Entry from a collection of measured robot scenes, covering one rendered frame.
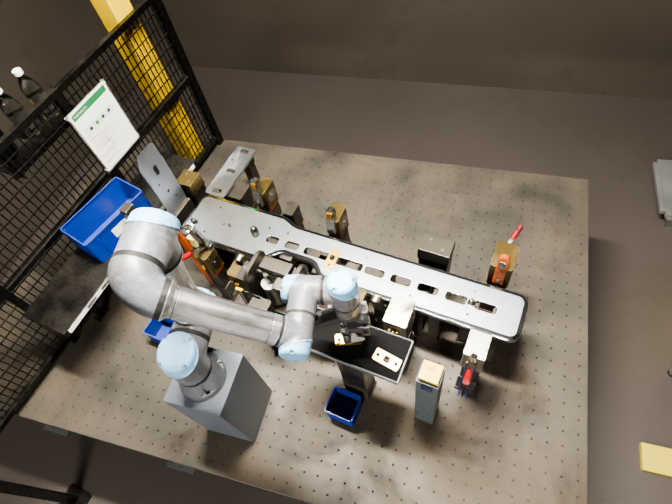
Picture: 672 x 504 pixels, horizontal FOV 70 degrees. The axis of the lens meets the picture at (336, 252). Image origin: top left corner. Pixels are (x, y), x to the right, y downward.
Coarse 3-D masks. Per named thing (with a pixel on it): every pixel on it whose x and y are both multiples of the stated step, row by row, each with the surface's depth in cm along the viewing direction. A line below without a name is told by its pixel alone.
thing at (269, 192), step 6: (264, 180) 203; (270, 180) 203; (264, 186) 201; (270, 186) 202; (264, 192) 200; (270, 192) 204; (276, 192) 209; (264, 198) 201; (270, 198) 205; (276, 198) 210; (270, 204) 207; (276, 204) 213; (264, 210) 212; (270, 210) 209; (276, 210) 215
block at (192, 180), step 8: (184, 176) 208; (192, 176) 208; (200, 176) 209; (184, 184) 206; (192, 184) 206; (200, 184) 211; (184, 192) 212; (192, 192) 208; (200, 192) 213; (192, 200) 216
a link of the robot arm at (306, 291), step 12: (288, 276) 122; (300, 276) 122; (312, 276) 121; (324, 276) 121; (288, 288) 120; (300, 288) 119; (312, 288) 119; (288, 300) 120; (300, 300) 117; (312, 300) 119; (312, 312) 117
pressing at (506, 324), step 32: (256, 224) 197; (288, 224) 195; (288, 256) 188; (352, 256) 183; (384, 256) 181; (384, 288) 174; (416, 288) 172; (448, 288) 171; (480, 288) 169; (448, 320) 164; (480, 320) 163; (512, 320) 161
